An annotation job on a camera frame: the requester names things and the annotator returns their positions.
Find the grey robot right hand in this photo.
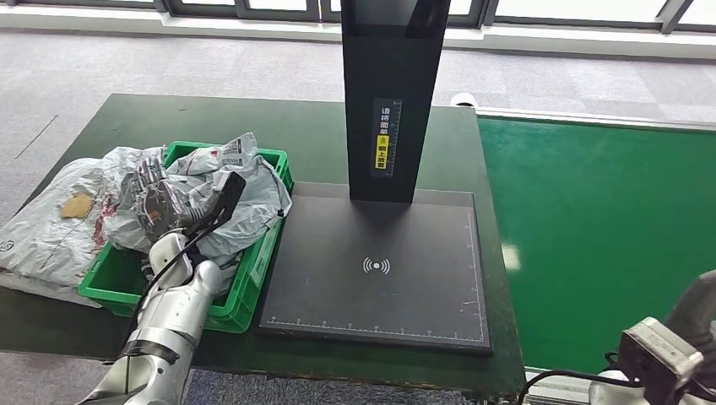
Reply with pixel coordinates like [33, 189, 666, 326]
[664, 269, 716, 360]

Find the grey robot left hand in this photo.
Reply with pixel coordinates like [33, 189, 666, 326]
[133, 156, 198, 242]

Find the grey parcel bag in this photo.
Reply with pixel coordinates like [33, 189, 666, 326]
[106, 146, 293, 259]

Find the white parcel bag brown patch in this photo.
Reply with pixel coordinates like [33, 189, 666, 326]
[0, 146, 169, 307]

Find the green conveyor belt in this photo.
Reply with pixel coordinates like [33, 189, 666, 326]
[476, 116, 716, 375]

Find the small white belt patch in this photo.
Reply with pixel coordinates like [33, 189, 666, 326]
[502, 244, 523, 273]

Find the black inbound scanner machine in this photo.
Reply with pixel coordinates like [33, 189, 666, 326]
[258, 0, 493, 356]

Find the green plastic crate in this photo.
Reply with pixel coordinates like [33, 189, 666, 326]
[78, 140, 295, 335]

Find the dark green table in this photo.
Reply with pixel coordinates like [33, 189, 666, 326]
[0, 94, 527, 399]

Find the yellow black ruler label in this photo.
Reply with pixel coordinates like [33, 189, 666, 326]
[371, 98, 404, 179]

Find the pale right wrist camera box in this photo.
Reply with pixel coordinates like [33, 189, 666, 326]
[617, 317, 705, 405]

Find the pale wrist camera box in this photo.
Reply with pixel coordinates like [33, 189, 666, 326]
[209, 171, 247, 226]
[617, 317, 705, 405]

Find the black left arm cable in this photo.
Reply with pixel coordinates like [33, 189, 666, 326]
[120, 219, 226, 359]

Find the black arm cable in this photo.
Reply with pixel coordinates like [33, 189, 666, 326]
[517, 352, 644, 405]
[120, 219, 226, 359]

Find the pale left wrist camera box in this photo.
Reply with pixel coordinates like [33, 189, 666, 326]
[209, 171, 247, 226]

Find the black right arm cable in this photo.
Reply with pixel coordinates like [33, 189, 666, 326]
[517, 352, 644, 405]

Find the silver conveyor frame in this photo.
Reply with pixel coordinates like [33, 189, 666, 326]
[475, 107, 716, 405]

